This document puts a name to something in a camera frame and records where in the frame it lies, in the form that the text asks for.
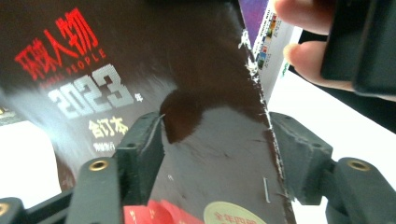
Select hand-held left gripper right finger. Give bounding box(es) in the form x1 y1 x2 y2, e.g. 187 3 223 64
269 111 334 206

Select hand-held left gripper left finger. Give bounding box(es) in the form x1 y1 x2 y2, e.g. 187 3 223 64
115 111 166 207

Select white magazine with picture grid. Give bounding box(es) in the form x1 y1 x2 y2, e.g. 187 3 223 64
251 0 296 105

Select purple magazine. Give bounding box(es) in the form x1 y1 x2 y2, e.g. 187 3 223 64
238 0 270 49

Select white table sheet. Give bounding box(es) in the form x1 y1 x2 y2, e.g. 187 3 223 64
0 69 396 224

